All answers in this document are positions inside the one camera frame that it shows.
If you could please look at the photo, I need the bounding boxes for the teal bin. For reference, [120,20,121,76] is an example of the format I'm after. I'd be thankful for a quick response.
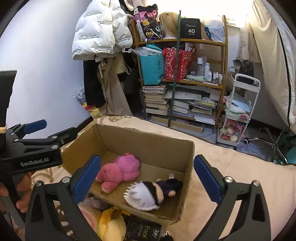
[284,139,296,165]

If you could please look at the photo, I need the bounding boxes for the black hanging garment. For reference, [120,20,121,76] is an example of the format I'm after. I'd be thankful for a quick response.
[83,59,107,109]

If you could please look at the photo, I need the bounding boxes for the yellow plush toy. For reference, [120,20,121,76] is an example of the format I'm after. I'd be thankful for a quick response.
[98,207,127,241]

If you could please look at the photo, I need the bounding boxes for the pink toys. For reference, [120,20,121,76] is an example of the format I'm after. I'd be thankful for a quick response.
[220,119,245,142]

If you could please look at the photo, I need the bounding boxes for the blonde wig head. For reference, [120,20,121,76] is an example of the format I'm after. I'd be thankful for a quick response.
[157,12,179,39]

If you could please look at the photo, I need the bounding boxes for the light blue cloth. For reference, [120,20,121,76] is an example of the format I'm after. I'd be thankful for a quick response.
[228,97,251,114]

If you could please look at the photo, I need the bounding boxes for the person's left hand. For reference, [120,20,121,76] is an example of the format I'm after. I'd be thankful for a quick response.
[0,173,33,213]

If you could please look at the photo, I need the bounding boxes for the beige hanging coat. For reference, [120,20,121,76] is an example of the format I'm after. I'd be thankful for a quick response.
[96,56,135,116]

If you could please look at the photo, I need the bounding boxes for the printed tote bag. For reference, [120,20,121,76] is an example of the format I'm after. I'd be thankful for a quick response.
[134,5,162,41]

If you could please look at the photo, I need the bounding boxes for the printed cardboard box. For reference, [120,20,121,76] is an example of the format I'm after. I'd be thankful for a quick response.
[60,123,195,226]

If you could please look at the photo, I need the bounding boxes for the white trolley cart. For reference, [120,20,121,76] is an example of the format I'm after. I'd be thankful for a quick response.
[216,74,261,146]

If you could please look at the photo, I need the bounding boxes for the floral curtain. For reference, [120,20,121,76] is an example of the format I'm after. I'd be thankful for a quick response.
[236,23,257,63]

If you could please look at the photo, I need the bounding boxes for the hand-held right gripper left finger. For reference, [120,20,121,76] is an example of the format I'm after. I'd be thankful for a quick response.
[24,154,102,241]

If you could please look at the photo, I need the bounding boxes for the green pole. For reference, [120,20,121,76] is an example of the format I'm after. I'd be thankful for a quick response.
[168,10,181,127]

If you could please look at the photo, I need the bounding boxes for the black backpack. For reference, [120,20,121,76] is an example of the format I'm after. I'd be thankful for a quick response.
[238,60,255,84]

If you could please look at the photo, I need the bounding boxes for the white-haired plush doll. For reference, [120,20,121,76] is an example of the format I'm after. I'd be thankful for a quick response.
[124,178,184,212]

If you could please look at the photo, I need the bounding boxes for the stack of thick books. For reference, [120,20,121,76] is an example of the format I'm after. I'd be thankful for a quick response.
[142,85,170,116]

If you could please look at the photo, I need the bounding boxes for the cream office chair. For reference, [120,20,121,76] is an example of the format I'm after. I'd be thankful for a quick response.
[245,0,296,165]

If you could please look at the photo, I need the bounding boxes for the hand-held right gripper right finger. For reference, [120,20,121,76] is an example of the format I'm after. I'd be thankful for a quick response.
[194,155,271,241]

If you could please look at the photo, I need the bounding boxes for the pile of colourful books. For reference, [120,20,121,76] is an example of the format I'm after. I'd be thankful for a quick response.
[170,88,221,126]

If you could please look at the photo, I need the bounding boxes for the black box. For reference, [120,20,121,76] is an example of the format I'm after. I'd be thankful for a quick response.
[180,18,202,39]

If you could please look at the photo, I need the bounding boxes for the black packet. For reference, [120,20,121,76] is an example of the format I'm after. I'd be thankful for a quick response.
[125,218,163,241]

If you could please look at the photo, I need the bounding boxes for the beige printed blanket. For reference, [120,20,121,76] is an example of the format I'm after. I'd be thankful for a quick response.
[5,115,296,241]

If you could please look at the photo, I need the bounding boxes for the plastic bag of toys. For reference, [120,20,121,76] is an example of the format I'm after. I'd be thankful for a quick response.
[74,87,102,119]

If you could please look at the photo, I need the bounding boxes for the cream pink plush toy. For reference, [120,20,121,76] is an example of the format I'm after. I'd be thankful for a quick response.
[77,205,103,241]

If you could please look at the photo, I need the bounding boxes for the group of cosmetic bottles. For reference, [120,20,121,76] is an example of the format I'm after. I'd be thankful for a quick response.
[196,57,223,84]

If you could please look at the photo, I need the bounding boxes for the red patterned bag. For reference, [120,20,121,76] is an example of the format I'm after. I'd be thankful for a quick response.
[162,46,196,81]

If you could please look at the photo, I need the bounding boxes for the white puffer jacket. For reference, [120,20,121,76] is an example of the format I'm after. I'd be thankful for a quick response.
[72,0,134,61]

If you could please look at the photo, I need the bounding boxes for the flat cardboard box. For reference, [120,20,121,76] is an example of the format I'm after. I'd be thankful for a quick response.
[151,116,205,133]

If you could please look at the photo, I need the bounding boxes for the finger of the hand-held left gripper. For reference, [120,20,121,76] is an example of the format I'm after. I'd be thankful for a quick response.
[6,119,47,142]
[14,126,78,151]

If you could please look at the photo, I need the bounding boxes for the white plastic bag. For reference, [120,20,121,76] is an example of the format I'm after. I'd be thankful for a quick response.
[205,20,225,42]

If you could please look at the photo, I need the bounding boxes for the teal bag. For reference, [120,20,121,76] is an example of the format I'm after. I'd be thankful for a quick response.
[138,44,165,86]

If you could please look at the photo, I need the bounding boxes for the wooden bookshelf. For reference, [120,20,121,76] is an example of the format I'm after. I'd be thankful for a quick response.
[133,15,229,130]

